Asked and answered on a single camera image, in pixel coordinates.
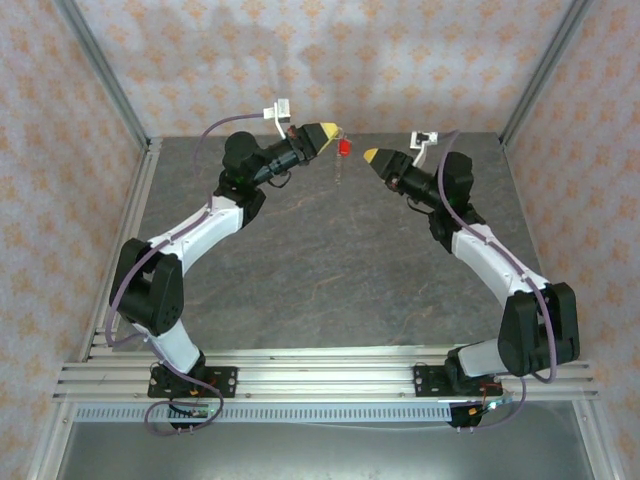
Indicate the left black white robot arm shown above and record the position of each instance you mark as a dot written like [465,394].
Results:
[150,295]

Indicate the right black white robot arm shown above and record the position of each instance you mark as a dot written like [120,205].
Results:
[500,265]

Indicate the small circuit board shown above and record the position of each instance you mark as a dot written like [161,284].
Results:
[495,404]
[200,412]

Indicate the grey metal panel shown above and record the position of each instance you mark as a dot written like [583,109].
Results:
[320,455]

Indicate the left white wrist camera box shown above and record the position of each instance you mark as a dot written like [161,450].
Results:
[284,107]

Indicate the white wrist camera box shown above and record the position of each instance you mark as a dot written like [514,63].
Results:
[425,137]
[284,107]

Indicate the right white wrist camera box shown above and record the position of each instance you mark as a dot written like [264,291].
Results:
[425,137]

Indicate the thin aluminium side rail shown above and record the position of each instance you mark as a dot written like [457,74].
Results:
[510,155]

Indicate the wide aluminium side rail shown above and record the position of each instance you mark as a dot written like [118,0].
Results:
[142,190]

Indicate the aluminium corner post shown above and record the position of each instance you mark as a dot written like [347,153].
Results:
[101,65]
[548,65]

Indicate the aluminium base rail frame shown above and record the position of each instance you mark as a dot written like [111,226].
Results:
[325,377]

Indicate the aluminium lower frame bar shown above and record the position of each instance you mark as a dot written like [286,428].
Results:
[51,445]
[604,460]

